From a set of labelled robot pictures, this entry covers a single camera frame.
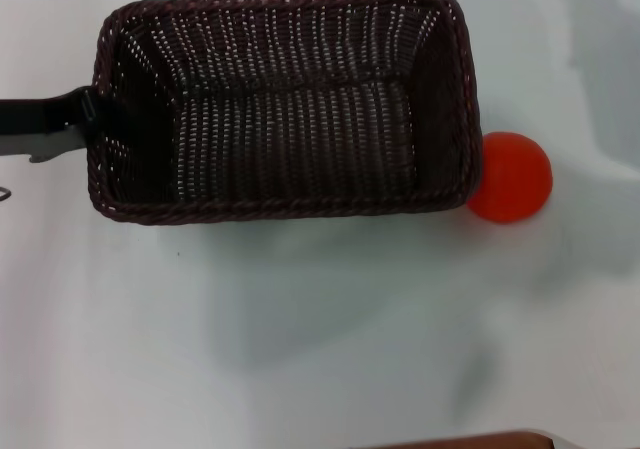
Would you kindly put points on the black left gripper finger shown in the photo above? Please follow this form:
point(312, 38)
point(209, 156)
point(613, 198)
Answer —
point(55, 114)

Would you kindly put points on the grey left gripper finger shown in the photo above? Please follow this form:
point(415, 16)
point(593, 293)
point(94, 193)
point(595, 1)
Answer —
point(40, 145)

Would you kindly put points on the dark brown woven basket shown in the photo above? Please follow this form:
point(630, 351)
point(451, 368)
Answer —
point(300, 119)

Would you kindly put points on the red toy fruit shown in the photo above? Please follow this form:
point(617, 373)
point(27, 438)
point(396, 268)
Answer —
point(515, 179)

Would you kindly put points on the brown rounded panel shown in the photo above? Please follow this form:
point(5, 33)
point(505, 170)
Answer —
point(470, 441)

